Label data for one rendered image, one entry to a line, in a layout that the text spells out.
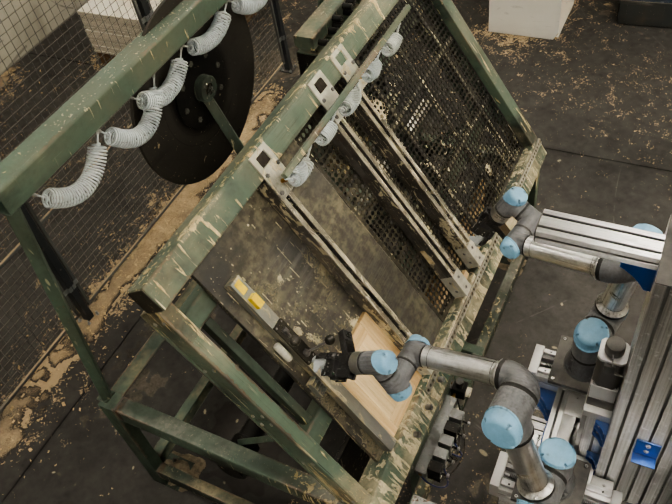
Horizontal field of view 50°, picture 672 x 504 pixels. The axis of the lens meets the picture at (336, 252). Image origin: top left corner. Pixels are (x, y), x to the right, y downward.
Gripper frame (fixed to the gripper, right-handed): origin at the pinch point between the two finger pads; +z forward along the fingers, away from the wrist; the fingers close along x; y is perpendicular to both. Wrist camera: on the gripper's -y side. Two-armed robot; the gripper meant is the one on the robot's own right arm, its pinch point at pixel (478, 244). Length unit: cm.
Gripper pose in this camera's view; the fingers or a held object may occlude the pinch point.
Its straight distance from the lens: 291.6
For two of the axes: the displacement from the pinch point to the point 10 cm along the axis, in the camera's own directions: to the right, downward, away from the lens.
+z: -3.0, 4.7, 8.3
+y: -8.6, -5.2, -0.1
